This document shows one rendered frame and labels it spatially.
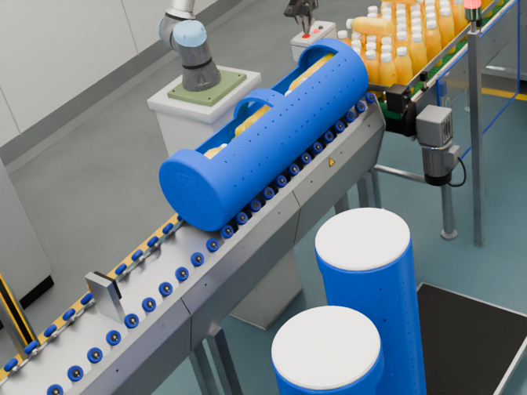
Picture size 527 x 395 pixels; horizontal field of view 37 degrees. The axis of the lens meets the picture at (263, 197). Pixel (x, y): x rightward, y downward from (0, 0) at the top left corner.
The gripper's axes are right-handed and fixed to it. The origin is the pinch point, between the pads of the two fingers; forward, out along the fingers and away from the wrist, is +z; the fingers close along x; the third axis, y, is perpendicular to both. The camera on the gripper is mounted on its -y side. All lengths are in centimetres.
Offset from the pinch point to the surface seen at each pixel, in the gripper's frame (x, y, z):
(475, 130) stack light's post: -66, 21, 47
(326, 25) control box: -2.7, 11.7, 1.9
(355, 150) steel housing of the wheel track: -43, -35, 27
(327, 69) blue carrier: -38, -38, -9
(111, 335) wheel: -39, -158, 15
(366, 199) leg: -38, -25, 60
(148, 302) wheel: -39, -143, 15
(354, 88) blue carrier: -43, -30, 2
